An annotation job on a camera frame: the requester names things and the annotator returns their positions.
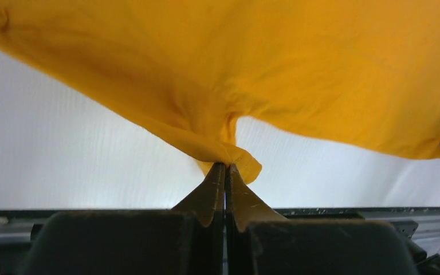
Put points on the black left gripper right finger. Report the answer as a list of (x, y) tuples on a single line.
[(262, 241)]

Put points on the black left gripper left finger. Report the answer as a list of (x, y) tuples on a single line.
[(186, 239)]

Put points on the yellow t-shirt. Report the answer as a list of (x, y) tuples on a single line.
[(366, 73)]

